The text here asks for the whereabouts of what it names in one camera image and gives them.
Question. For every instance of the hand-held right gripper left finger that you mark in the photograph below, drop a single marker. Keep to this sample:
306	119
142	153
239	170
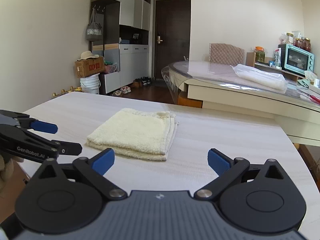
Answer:
103	161

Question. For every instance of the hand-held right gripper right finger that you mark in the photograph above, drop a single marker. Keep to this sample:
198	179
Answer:
218	162

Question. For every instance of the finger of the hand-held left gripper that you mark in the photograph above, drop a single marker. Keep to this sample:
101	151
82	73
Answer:
45	127
71	149

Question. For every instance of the cream yellow towel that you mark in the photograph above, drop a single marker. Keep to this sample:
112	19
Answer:
132	132

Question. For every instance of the person's left hand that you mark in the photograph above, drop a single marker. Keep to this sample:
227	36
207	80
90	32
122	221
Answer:
5	172

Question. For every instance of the group of gold-capped bottles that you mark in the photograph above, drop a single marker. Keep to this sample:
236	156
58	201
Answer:
65	92

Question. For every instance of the white plastic bucket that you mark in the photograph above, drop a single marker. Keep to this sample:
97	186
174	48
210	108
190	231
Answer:
89	86

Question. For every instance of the cream dining table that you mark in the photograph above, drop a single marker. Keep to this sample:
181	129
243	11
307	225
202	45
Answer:
237	97

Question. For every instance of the wooden stool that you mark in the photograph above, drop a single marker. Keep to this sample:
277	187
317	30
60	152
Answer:
188	101

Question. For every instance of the brown cardboard box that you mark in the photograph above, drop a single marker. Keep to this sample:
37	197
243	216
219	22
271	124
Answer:
88	68

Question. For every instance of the straw hat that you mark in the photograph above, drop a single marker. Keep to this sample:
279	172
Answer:
87	55

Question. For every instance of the brown shoe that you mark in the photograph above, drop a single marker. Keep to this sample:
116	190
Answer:
138	83

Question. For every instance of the pile of colourful bags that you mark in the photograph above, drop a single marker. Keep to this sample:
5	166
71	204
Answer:
110	67

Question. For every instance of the black sneaker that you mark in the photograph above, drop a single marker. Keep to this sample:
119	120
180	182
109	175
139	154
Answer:
146	81

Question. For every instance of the clear bag with white contents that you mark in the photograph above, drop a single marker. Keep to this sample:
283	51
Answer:
260	77

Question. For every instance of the clear plastic table cover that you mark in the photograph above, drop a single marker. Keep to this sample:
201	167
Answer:
200	68

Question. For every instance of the grey hanging bag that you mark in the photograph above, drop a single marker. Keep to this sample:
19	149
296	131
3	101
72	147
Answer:
94	31

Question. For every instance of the brown wooden box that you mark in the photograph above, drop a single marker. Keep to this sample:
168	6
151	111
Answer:
250	59

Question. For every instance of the quilted beige chair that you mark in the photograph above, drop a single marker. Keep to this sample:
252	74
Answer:
226	53

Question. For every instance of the wooden shelf riser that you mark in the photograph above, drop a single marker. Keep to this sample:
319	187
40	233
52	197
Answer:
277	70

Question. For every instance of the green jar with orange lid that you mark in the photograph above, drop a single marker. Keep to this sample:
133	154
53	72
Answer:
259	55

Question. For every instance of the red scissors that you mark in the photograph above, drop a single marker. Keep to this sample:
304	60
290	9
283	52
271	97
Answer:
314	98

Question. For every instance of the blue box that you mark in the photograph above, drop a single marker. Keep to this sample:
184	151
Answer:
125	41

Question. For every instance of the red and white package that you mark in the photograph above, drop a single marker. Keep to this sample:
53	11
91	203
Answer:
277	57

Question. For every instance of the tissue pack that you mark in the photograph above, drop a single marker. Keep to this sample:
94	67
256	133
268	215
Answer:
310	77

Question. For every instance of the dark brown door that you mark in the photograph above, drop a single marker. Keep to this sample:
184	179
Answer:
172	42

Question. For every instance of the teal toaster oven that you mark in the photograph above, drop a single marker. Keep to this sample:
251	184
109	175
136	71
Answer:
297	58

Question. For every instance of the jar with pale lid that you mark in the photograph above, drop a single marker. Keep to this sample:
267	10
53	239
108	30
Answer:
290	38

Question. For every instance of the red pickle jar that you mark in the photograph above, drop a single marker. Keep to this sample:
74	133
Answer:
298	43
306	45

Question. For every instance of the white and grey cabinet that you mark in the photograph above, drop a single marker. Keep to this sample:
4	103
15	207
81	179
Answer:
136	12

